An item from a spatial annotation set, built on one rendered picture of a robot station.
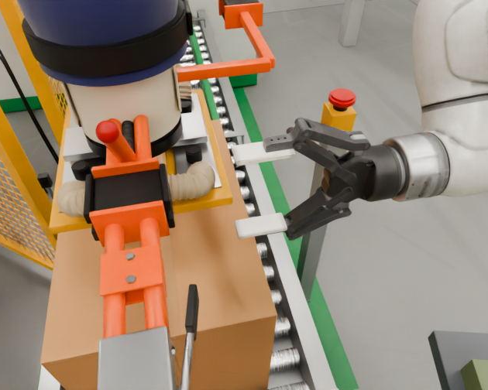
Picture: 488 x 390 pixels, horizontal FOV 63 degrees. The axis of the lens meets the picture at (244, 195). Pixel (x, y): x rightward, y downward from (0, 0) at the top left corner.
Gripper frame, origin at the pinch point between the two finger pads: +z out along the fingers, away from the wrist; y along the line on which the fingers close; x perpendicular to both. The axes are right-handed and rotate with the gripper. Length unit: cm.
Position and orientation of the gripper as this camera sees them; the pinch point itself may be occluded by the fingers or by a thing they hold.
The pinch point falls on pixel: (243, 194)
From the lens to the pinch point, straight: 51.0
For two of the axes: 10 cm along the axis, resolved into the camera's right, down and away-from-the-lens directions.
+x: -2.2, -7.0, 6.8
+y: 0.1, 6.9, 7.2
